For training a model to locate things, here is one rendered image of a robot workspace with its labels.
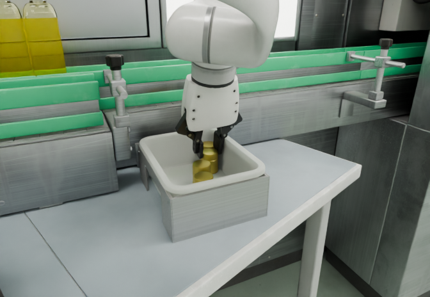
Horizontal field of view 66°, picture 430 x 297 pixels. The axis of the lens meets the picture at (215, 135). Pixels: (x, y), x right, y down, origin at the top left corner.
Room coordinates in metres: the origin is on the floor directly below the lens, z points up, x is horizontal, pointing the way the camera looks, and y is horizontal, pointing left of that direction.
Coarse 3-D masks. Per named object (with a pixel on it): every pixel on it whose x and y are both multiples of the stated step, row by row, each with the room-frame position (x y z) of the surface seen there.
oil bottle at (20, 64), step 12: (0, 12) 0.60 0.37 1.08; (12, 12) 0.61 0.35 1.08; (0, 24) 0.60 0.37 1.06; (12, 24) 0.61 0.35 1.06; (0, 36) 0.60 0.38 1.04; (12, 36) 0.61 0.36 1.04; (24, 36) 0.62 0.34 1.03; (0, 48) 0.60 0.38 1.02; (12, 48) 0.60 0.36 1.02; (24, 48) 0.61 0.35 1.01; (0, 60) 0.59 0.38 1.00; (12, 60) 0.60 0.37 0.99; (24, 60) 0.61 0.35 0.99; (0, 72) 0.59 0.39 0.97; (12, 72) 0.60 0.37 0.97; (24, 72) 0.61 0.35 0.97
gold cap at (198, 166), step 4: (200, 160) 0.56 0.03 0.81; (204, 160) 0.56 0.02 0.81; (196, 164) 0.54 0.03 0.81; (200, 164) 0.54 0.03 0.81; (204, 164) 0.54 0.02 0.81; (208, 164) 0.54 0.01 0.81; (196, 168) 0.53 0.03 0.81; (200, 168) 0.53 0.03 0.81; (204, 168) 0.53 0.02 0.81; (208, 168) 0.54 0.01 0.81; (196, 172) 0.53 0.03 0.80
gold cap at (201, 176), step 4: (200, 172) 0.51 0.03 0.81; (204, 172) 0.51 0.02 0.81; (208, 172) 0.51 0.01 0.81; (196, 176) 0.50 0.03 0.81; (200, 176) 0.50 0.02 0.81; (204, 176) 0.50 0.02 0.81; (208, 176) 0.50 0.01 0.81; (212, 176) 0.50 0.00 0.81; (196, 180) 0.49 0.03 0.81; (200, 180) 0.49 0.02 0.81; (204, 180) 0.49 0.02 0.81
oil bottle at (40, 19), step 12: (24, 12) 0.62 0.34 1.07; (36, 12) 0.63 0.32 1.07; (48, 12) 0.64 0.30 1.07; (24, 24) 0.62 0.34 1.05; (36, 24) 0.63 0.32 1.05; (48, 24) 0.64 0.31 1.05; (36, 36) 0.63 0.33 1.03; (48, 36) 0.63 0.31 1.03; (60, 36) 0.65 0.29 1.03; (36, 48) 0.62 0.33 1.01; (48, 48) 0.63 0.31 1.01; (60, 48) 0.64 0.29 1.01; (36, 60) 0.62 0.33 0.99; (48, 60) 0.63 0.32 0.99; (60, 60) 0.64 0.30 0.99; (36, 72) 0.62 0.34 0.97; (48, 72) 0.63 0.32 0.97; (60, 72) 0.64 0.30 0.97
